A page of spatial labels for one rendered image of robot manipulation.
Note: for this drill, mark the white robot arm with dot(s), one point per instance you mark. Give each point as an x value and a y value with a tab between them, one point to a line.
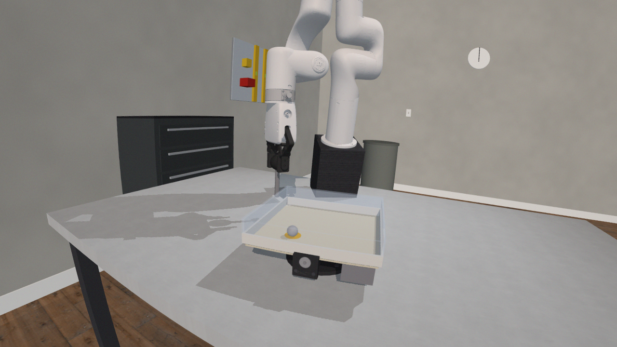
294	63

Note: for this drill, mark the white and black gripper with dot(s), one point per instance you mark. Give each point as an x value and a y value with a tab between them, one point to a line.
280	126

